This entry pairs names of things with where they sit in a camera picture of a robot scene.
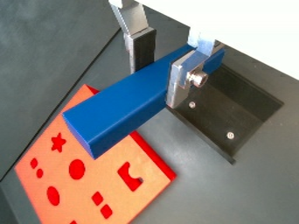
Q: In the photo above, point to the black curved fixture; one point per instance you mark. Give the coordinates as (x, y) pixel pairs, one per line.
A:
(226, 111)

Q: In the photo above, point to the red foam shape board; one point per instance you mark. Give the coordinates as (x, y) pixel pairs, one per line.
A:
(75, 189)

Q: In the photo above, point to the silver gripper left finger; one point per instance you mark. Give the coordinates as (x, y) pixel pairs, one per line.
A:
(139, 34)

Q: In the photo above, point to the blue rectangular block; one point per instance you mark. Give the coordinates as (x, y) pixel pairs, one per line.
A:
(103, 119)

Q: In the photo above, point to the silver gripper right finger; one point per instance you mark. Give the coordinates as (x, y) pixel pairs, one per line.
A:
(185, 65)

